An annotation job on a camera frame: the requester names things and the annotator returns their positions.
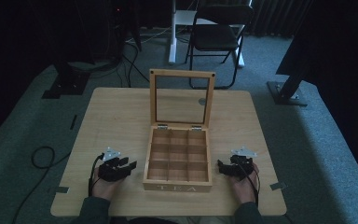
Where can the grey tape piece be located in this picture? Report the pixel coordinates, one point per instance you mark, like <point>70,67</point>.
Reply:
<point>61,189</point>
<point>278,186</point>

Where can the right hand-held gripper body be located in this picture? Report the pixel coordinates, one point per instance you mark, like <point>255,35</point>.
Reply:
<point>240,165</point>

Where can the black folding chair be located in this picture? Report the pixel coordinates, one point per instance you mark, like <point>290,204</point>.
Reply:
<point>213,37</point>

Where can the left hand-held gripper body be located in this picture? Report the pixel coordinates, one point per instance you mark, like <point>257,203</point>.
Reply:
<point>110,171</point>

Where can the person's left hand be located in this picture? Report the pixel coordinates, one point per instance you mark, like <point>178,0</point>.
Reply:
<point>104,188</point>

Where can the grey round sticker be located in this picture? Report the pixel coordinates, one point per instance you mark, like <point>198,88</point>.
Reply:
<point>202,101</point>

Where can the wooden tea box with glass lid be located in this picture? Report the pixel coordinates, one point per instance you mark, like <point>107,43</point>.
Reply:
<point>177,161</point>

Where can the person's right hand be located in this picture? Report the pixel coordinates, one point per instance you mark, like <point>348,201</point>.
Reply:
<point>244,189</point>

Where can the black stand with base plate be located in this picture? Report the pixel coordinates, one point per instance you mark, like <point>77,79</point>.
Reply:
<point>66,84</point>
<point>287,93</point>

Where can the dark curtain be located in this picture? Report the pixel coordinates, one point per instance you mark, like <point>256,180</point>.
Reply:
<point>338,46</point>

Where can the black tape strip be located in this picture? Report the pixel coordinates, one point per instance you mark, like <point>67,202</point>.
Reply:
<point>73,122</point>

